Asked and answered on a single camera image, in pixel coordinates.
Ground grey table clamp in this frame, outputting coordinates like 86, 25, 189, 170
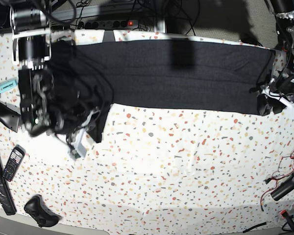
102, 30, 116, 43

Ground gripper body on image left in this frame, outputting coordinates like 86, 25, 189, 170
53, 107, 101, 162

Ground black plastic handle left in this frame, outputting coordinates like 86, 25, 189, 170
0, 102, 21, 133

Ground power strip with red switch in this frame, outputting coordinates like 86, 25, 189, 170
77, 20, 139, 30

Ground black cylinder handle right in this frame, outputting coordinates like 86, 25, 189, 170
271, 173, 294, 201

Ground black remote control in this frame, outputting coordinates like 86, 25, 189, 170
3, 145, 25, 182

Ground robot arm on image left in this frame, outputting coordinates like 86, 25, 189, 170
4, 0, 100, 160

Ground black game controller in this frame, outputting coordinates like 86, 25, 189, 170
24, 194, 62, 228

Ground red black clamp tool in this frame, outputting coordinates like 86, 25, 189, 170
281, 210, 294, 232

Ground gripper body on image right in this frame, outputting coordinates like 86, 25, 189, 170
256, 78, 294, 120

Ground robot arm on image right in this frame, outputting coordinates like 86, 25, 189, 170
257, 0, 294, 119

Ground turquoise highlighter pen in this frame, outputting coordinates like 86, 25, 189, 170
0, 78, 18, 94

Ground black cable piece bottom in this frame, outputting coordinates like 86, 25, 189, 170
243, 221, 267, 233

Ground black T-shirt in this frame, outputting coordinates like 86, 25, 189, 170
48, 40, 275, 143

